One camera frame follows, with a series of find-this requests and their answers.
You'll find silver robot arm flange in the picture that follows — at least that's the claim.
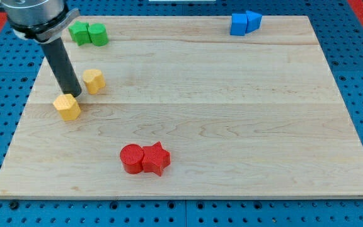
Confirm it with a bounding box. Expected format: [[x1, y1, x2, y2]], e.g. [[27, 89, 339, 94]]
[[0, 0, 80, 44]]

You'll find light wooden board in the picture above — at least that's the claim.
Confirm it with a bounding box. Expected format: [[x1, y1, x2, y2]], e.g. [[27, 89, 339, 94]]
[[0, 16, 363, 200]]

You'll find red star block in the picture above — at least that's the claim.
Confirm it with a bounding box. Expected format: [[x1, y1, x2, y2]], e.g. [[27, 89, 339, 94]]
[[142, 141, 171, 177]]

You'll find red cylinder block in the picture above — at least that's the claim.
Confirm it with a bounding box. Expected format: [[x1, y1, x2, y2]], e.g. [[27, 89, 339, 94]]
[[120, 144, 144, 174]]

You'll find yellow heart block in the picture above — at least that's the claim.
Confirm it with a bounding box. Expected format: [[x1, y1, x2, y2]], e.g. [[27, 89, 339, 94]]
[[83, 69, 106, 95]]

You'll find blue cube block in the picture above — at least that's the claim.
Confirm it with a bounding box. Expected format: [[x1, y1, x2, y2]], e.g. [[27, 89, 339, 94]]
[[230, 13, 248, 36]]

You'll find yellow hexagon block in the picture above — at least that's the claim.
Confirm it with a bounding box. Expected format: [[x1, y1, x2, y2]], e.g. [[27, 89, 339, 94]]
[[53, 94, 81, 121]]

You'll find green cylinder block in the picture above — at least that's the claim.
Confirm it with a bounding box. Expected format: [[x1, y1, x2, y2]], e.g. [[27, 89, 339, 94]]
[[88, 23, 108, 46]]

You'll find blue triangular block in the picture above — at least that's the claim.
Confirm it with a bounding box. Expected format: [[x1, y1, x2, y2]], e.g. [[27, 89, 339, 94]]
[[246, 11, 262, 33]]

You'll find green star block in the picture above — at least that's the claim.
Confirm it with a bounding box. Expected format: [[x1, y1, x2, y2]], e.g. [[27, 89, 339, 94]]
[[68, 21, 91, 46]]

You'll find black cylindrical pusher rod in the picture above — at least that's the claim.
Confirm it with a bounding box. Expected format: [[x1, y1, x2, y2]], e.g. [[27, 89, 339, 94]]
[[41, 38, 82, 97]]

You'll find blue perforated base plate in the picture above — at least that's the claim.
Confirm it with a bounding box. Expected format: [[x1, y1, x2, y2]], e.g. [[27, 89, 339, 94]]
[[0, 0, 363, 226]]

